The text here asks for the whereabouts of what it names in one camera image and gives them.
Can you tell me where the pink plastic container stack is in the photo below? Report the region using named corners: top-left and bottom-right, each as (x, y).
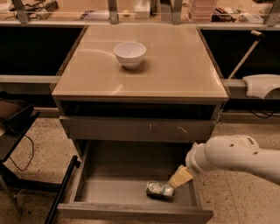
top-left (187, 0), bottom-right (218, 23)

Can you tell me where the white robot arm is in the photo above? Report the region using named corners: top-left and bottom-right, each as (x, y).
top-left (168, 135), bottom-right (280, 189)

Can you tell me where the black side cart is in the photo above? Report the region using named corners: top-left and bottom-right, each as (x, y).
top-left (0, 90), bottom-right (81, 224)

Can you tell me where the open grey middle drawer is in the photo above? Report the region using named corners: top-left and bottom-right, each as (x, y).
top-left (59, 141), bottom-right (214, 224)

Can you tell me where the closed grey top drawer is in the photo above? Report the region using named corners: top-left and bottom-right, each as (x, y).
top-left (59, 115), bottom-right (215, 143)

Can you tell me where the grey drawer cabinet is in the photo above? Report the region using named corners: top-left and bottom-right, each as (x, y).
top-left (52, 24), bottom-right (228, 155)

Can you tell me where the black cable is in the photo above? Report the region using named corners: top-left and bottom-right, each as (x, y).
top-left (8, 134), bottom-right (35, 172)

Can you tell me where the metal railing frame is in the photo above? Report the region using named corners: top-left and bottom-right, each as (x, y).
top-left (0, 0), bottom-right (280, 28)

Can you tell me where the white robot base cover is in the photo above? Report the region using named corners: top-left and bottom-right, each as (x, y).
top-left (242, 74), bottom-right (280, 99)

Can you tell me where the white ceramic bowl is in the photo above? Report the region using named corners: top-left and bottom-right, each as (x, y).
top-left (114, 42), bottom-right (146, 68)

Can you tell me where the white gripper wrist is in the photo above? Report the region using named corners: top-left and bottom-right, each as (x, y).
top-left (168, 143), bottom-right (206, 189)

